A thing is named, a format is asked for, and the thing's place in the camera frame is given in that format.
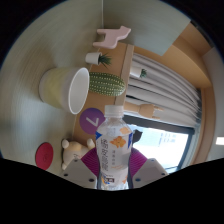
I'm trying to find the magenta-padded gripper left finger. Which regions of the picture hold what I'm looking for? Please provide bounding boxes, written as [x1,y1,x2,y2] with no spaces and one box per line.
[61,147,100,190]

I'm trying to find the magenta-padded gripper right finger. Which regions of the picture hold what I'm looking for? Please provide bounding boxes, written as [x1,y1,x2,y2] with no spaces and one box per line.
[128,147,169,190]

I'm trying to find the clear plastic water bottle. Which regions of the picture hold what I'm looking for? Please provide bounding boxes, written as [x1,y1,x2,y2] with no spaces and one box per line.
[94,104,134,191]

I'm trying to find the beige mouse plush toy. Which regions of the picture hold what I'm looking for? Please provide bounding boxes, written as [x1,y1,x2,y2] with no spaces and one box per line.
[60,138,98,171]

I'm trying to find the dark-framed window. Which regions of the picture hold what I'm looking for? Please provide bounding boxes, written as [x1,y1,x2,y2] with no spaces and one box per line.
[123,113,201,171]

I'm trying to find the dark horse figure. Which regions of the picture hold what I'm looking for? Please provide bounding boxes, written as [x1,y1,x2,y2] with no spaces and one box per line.
[131,129,144,148]

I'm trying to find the flat round red coaster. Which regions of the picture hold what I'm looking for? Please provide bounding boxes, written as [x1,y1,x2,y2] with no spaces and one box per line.
[35,142,55,171]

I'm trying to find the round purple number sign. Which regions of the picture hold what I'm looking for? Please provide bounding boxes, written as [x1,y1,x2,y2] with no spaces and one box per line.
[79,107,106,136]

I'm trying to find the wooden hand figure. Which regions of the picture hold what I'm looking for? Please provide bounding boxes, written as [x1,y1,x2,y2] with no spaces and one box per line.
[123,101,165,120]

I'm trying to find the white pleated curtain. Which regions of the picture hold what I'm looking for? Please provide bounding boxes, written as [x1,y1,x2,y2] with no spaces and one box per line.
[124,52,203,128]

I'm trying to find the pale yellow plastic cup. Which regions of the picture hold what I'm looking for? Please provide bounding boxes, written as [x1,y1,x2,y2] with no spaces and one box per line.
[38,66,91,115]

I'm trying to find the tall green cactus figure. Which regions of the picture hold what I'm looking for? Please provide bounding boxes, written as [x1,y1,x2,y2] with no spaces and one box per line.
[88,71,127,98]

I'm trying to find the small plant in white pot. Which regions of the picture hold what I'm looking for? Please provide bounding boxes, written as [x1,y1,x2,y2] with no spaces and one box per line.
[129,64,148,79]
[84,51,113,68]

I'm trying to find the pink wooden horse figure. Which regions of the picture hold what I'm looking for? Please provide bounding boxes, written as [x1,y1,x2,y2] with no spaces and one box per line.
[92,25,132,50]

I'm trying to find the small grey-green partition panel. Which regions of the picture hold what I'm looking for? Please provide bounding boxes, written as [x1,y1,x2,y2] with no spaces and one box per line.
[102,0,191,57]

